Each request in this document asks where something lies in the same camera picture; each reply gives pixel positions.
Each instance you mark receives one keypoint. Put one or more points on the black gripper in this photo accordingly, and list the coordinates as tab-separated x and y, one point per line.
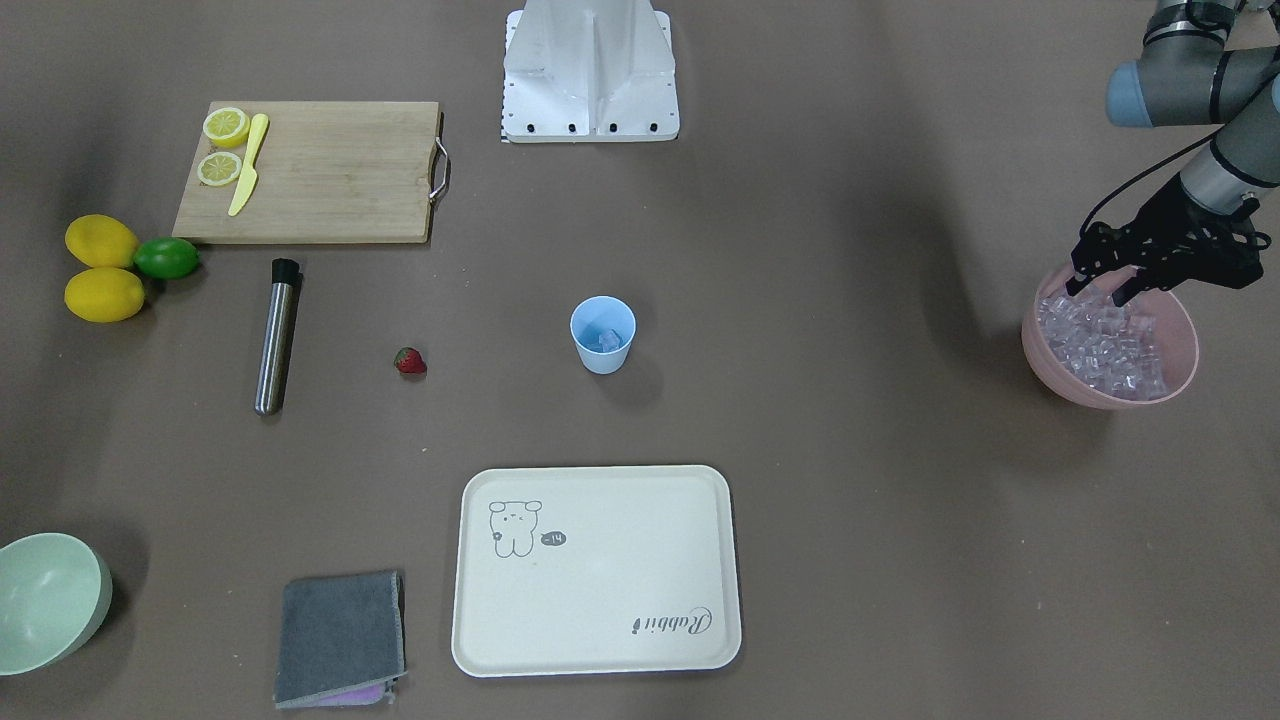
1164	217

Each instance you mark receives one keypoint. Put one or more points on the clear ice cube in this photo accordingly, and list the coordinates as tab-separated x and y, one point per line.
606	342

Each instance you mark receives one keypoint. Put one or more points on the red strawberry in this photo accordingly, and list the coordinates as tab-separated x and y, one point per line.
409	361

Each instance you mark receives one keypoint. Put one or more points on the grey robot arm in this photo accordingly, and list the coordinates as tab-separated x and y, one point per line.
1187	76

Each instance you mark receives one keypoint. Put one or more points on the pile of clear ice cubes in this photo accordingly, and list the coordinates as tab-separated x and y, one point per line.
1109	348

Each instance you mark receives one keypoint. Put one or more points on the light blue cup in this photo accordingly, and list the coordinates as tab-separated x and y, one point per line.
602	329

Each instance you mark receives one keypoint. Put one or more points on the pink bowl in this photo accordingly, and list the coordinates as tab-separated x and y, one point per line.
1176	339

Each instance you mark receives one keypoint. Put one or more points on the cream rabbit tray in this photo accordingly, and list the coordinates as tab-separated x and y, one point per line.
629	569

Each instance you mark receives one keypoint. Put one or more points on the wooden cutting board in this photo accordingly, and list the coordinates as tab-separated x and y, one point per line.
329	172

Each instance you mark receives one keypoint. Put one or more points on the steel muddler black tip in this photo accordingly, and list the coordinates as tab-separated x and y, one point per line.
286	280

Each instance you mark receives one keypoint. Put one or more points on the grey folded cloth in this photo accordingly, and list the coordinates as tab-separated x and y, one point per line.
342	642

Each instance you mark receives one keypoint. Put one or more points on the yellow plastic knife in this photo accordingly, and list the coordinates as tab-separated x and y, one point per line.
249	176

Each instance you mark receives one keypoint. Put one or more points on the upper lemon half slice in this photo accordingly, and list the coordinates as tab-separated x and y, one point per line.
227	128

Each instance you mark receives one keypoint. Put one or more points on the lemon half slice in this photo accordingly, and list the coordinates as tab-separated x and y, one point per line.
227	128
218	169

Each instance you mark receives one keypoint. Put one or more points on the lower lemon half slice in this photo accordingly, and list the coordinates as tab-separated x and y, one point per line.
218	169

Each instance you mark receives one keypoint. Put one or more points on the green lime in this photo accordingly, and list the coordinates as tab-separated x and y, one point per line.
166	258

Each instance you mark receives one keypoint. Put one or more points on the upper whole yellow lemon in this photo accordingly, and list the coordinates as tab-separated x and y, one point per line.
98	240

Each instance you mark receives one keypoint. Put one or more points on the whole yellow lemon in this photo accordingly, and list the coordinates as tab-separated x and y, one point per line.
98	240
105	294

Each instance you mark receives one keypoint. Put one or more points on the lower whole yellow lemon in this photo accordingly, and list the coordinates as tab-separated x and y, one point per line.
105	294

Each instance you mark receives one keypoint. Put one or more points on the green bowl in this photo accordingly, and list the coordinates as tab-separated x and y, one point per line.
55	593

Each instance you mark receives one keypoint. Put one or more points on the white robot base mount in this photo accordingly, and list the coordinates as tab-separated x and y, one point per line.
589	72

